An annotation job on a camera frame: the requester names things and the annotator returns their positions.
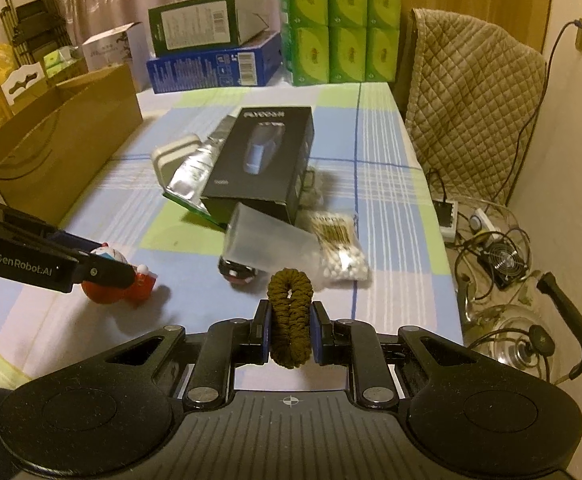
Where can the white printed box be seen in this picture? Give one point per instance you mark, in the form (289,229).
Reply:
(126,44)

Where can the red white santa toy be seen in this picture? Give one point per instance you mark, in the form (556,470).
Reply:
(138,293)

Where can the brown hair scrunchie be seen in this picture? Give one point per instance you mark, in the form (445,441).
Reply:
(290,294)

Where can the black red round object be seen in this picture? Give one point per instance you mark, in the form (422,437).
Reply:
(236,273)

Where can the green cardboard box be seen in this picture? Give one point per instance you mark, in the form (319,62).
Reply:
(191,25)

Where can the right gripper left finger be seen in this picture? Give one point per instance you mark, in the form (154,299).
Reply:
(225,346)

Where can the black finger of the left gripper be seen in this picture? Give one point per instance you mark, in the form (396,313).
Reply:
(82,264)

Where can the steel kettle black handle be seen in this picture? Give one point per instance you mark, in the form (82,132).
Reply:
(514,335)

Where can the frosted plastic cup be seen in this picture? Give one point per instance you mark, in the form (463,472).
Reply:
(267,244)

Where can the black folding cart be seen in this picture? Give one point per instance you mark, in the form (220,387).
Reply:
(34,29)

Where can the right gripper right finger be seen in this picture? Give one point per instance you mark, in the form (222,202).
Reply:
(356,346)

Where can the cotton swab bag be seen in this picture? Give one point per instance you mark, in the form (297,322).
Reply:
(342,259)

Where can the white power strip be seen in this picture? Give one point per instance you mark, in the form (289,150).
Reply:
(447,218)

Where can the small black fan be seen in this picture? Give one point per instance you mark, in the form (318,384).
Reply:
(503,263)

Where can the silver foil pouch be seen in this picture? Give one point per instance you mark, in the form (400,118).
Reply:
(186,186)

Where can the black shaver box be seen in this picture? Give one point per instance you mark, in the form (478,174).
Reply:
(262,163)

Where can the white cutout cardboard piece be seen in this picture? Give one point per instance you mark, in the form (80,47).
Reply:
(26,82)

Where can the quilted beige chair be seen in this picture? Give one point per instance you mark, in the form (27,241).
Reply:
(472,102)

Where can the blue cardboard box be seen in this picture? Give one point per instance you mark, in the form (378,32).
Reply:
(250,65)

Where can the green tissue pack stack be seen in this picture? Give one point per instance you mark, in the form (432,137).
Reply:
(339,41)

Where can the white rectangular case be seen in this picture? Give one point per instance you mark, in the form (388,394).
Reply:
(168,158)

